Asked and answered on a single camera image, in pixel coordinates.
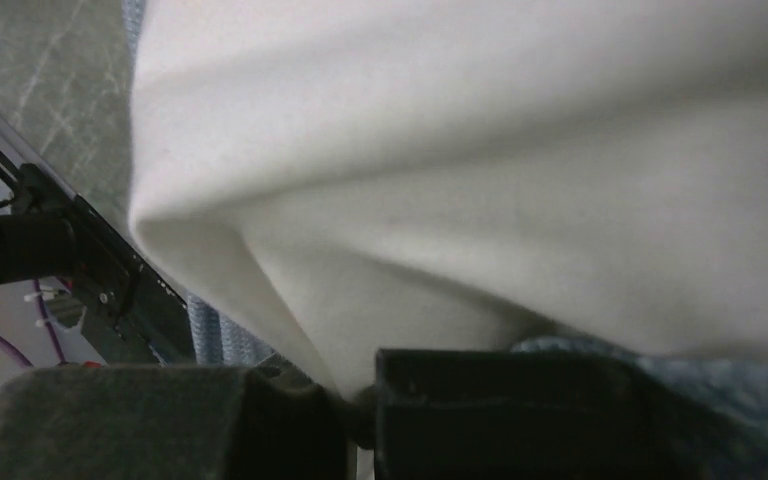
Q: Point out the white pillow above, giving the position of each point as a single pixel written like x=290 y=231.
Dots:
x=457 y=166

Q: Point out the blue grey pillow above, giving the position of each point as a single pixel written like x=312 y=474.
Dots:
x=722 y=391

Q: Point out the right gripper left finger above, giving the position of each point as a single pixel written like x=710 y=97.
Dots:
x=186 y=422

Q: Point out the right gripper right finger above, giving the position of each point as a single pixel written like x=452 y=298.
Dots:
x=553 y=415

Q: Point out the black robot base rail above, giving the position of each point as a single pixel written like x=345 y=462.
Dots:
x=124 y=308

